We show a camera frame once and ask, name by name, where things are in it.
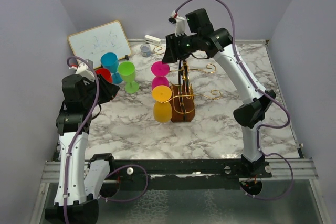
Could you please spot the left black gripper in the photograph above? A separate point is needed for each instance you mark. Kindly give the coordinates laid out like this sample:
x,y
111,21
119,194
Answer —
x,y
109,90

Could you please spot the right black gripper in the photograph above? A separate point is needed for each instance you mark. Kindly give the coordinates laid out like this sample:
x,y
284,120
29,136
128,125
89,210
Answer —
x,y
172,52

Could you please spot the red plastic wine glass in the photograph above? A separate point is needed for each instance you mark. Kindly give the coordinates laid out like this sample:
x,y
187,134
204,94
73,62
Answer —
x,y
105,75

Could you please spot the green plastic wine glass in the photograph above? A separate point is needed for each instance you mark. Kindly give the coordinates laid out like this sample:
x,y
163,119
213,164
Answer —
x,y
127,73

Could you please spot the blue plastic wine glass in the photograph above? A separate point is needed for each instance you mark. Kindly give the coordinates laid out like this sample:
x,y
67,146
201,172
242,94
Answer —
x,y
110,61

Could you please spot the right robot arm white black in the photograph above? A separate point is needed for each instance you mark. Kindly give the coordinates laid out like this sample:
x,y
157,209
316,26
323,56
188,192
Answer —
x,y
195,32

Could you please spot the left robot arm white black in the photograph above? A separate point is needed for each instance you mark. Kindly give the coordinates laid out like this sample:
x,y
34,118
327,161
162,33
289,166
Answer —
x,y
76,200

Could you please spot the magenta plastic wine glass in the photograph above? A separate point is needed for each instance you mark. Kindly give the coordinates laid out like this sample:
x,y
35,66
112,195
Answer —
x,y
160,70

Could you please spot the yellow plastic wine glass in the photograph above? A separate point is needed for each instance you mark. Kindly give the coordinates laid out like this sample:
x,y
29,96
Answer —
x,y
162,110

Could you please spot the white whiteboard eraser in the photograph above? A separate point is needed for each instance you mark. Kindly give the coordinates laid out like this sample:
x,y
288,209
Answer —
x,y
152,40

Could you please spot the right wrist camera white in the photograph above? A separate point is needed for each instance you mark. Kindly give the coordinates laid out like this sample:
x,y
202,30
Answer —
x,y
178,22

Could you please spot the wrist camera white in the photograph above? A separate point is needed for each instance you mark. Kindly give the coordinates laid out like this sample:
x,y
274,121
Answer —
x,y
178,22
83,69

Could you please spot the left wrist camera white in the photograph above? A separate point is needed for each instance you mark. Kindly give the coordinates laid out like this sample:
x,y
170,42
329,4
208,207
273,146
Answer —
x,y
83,69

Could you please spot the small whiteboard gold frame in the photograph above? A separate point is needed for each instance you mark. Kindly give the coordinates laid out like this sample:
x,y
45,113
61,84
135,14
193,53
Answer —
x,y
93,43

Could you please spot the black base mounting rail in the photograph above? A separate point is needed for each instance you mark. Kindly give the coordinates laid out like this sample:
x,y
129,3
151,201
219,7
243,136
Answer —
x,y
175,174

